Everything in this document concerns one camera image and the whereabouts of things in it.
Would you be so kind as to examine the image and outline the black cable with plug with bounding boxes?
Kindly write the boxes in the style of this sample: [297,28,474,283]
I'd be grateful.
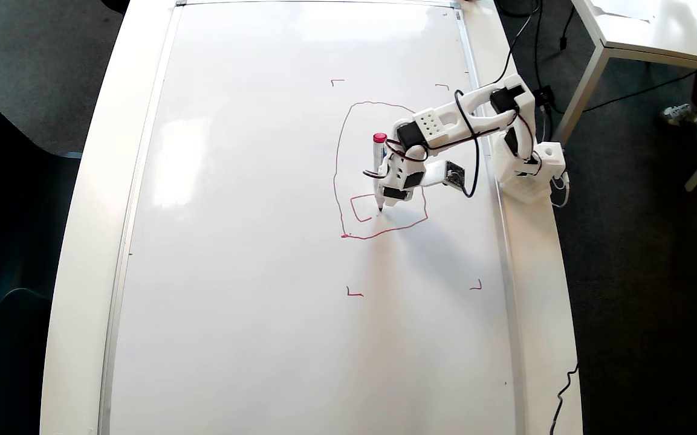
[559,0,574,51]

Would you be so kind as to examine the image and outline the large whiteboard aluminium frame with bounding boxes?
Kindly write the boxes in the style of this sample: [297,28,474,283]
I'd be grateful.
[97,0,528,435]

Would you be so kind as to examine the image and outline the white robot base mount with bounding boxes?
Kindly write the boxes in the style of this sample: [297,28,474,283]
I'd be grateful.
[492,142,567,204]

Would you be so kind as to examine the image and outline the white gripper body black motors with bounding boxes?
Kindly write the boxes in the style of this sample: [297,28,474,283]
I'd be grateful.
[383,152,429,204]

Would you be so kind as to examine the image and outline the white marker pen red ends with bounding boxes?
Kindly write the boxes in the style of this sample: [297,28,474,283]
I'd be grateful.
[372,133,388,213]

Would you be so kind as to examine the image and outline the white cable at base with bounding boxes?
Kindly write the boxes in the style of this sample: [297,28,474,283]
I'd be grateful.
[552,172,571,208]

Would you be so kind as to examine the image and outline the black adapter cable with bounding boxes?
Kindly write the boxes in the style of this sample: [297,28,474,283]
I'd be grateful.
[533,0,547,91]

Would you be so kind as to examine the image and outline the wrist camera on white bracket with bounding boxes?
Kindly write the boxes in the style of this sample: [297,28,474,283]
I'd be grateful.
[424,159,467,193]

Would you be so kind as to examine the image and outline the white side table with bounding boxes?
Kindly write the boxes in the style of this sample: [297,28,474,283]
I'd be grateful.
[571,0,697,192]

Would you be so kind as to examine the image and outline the black camera cable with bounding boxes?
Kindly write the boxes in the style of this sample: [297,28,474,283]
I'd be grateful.
[453,0,536,199]

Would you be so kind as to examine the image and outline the thin black floor cable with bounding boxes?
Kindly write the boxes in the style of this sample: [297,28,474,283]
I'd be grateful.
[583,69,697,114]

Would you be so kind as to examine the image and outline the grey sneaker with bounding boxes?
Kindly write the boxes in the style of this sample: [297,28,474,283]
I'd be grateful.
[662,103,697,127]

